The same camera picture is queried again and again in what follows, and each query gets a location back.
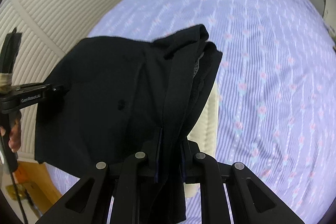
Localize white louvered closet door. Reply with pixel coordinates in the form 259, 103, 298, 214
0, 0, 124, 161

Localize black cable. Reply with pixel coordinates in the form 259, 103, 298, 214
0, 132, 28, 224

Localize lavender patterned bed sheet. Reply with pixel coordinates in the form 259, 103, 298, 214
47, 0, 336, 224

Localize black pants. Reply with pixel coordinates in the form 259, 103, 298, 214
34, 24, 223, 224

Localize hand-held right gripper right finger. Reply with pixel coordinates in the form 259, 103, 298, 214
181, 140, 306, 224

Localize cream cushion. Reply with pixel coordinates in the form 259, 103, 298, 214
184, 81, 220, 199

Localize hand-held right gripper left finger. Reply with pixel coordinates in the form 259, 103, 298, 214
34, 127, 164, 224

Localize wooden bed frame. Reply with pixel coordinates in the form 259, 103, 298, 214
10, 160, 63, 214

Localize person's left hand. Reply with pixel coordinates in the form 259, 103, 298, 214
8, 118, 22, 153

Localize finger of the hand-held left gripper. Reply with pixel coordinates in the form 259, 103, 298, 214
43, 84, 66, 100

